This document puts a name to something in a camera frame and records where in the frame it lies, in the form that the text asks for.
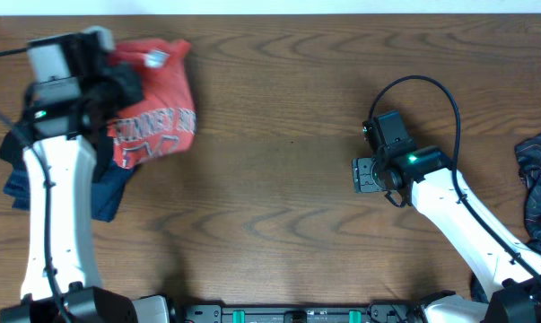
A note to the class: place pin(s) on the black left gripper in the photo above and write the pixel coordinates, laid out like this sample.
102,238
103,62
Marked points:
124,79

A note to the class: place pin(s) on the coral red t-shirt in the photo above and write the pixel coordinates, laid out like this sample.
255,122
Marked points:
164,122

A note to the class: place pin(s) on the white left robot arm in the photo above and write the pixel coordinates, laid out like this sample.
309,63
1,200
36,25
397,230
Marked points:
62,279

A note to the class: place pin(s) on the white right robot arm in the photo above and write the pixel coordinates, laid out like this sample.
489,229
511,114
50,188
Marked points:
507,269

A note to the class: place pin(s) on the folded navy blue garment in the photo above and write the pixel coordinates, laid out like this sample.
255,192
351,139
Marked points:
106,194

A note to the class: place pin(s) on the folded black garment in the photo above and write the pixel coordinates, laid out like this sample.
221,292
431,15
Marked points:
11,152

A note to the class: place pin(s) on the dark patterned garment pile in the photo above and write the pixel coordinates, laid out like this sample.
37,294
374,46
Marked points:
528,156

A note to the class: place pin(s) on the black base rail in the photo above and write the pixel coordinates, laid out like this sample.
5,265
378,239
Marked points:
377,312

